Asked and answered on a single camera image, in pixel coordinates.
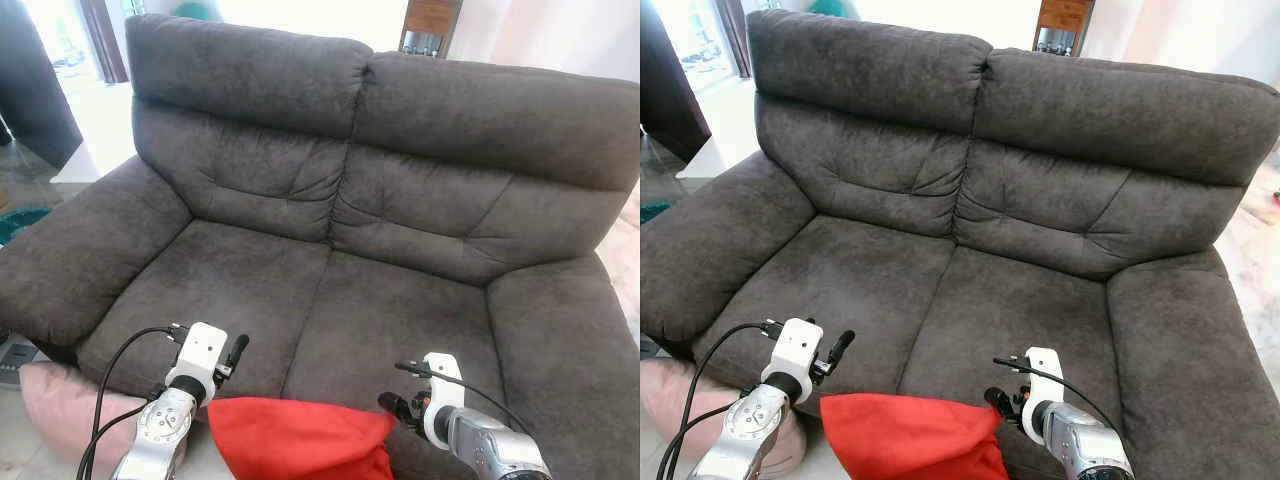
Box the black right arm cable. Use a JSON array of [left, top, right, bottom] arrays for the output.
[[993, 357, 1116, 431], [395, 362, 531, 441]]

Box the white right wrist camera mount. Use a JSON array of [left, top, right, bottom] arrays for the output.
[[422, 353, 463, 446], [1022, 347, 1064, 441]]

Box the white table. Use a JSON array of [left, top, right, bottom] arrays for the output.
[[50, 85, 138, 186], [680, 80, 763, 179]]

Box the grey-brown two-seat sofa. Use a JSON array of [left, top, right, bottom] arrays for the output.
[[640, 10, 1280, 480], [0, 15, 641, 480]]

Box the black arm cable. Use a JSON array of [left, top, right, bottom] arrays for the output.
[[657, 320, 783, 480], [78, 326, 191, 480], [395, 362, 531, 441], [993, 357, 1116, 431]]

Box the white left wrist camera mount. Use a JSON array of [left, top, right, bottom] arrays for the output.
[[165, 322, 229, 401], [762, 318, 824, 401]]

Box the dark wooden door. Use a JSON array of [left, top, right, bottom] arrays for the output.
[[640, 0, 713, 163], [0, 0, 83, 169]]

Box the red pillow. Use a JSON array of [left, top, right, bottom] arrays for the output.
[[820, 393, 1011, 480], [207, 397, 398, 480]]

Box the pink pillow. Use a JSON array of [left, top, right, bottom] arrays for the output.
[[18, 362, 186, 476], [640, 358, 806, 476]]

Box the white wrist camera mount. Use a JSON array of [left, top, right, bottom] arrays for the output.
[[165, 322, 229, 401], [1022, 347, 1064, 441], [422, 353, 463, 446], [762, 318, 824, 401]]

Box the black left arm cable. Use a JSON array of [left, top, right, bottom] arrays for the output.
[[657, 320, 783, 480], [78, 326, 191, 480]]

